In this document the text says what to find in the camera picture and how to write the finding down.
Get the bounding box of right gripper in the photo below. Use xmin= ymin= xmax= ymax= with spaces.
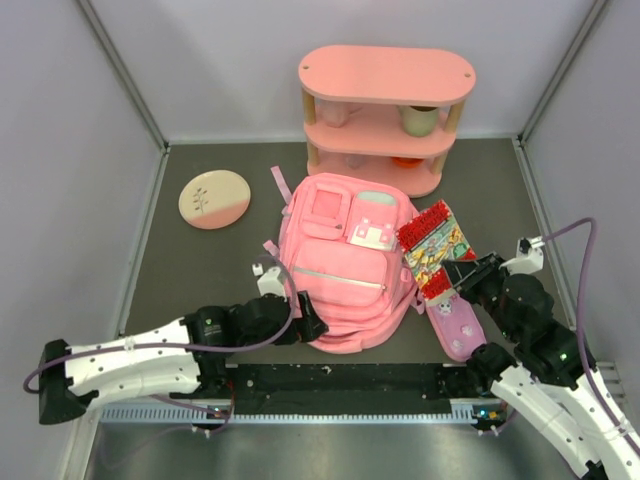
xmin=441 ymin=250 xmax=519 ymax=341

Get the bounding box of red comic book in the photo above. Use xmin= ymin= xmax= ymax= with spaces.
xmin=396 ymin=200 xmax=477 ymax=306

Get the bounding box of purple pencil case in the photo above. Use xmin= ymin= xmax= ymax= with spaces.
xmin=427 ymin=295 xmax=487 ymax=363

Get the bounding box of pink student backpack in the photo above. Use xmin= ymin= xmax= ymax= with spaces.
xmin=263 ymin=166 xmax=424 ymax=354

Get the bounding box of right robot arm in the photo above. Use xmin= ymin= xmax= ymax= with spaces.
xmin=442 ymin=254 xmax=639 ymax=479

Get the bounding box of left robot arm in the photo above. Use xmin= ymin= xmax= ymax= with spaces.
xmin=35 ymin=292 xmax=328 ymax=425

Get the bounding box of orange bowl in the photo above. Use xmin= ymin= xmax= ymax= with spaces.
xmin=391 ymin=157 xmax=424 ymax=169

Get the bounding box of pink and cream plate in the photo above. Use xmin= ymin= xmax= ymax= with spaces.
xmin=178 ymin=170 xmax=251 ymax=230

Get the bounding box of green cup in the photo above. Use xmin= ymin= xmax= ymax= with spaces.
xmin=397 ymin=105 xmax=439 ymax=138

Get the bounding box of pink three-tier shelf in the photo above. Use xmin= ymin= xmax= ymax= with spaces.
xmin=298 ymin=45 xmax=476 ymax=198

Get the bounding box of pink mug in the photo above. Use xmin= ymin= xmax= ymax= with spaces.
xmin=319 ymin=101 xmax=363 ymax=128

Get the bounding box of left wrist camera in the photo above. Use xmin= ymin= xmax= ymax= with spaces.
xmin=252 ymin=263 xmax=286 ymax=298

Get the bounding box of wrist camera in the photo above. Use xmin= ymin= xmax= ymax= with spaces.
xmin=501 ymin=236 xmax=545 ymax=275
xmin=252 ymin=263 xmax=286 ymax=298

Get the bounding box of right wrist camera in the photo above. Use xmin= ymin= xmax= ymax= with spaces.
xmin=501 ymin=236 xmax=545 ymax=275

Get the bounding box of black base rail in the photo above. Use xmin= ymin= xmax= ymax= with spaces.
xmin=169 ymin=362 xmax=526 ymax=416

